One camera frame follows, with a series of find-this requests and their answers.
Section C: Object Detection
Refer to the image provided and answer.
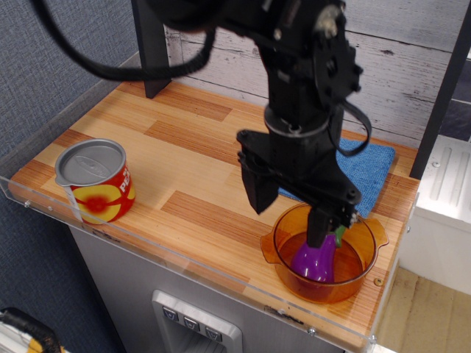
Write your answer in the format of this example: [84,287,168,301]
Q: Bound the white appliance at right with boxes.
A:
[398,135,470,294]

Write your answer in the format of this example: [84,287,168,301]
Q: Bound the grey cabinet with dispenser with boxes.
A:
[71,228,341,352]

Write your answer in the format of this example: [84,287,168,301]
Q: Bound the black vertical post left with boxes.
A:
[130,0,172,99]

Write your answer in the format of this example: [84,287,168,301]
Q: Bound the clear acrylic table guard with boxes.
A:
[7,61,418,352]

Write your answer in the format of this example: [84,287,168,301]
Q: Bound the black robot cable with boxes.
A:
[31,0,218,82]

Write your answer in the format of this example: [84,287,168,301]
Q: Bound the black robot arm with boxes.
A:
[149,1,369,248]

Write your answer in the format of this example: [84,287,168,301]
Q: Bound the purple toy eggplant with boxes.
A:
[291,226,346,283]

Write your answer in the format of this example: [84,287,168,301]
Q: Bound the red yellow peach can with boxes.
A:
[55,138,135,224]

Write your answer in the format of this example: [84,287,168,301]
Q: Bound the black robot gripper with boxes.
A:
[236,108,361,248]

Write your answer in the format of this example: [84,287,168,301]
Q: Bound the black vertical post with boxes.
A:
[130,0,172,99]
[409,1,470,179]

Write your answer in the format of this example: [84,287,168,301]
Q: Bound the blue folded cloth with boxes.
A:
[277,138,397,218]

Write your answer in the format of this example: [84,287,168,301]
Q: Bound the yellow black object bottom-left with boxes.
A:
[1,307,67,352]

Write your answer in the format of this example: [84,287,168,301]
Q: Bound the orange transparent plastic pot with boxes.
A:
[261,204,389,304]

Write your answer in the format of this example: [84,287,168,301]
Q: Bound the black vertical post right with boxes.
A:
[409,1,470,179]

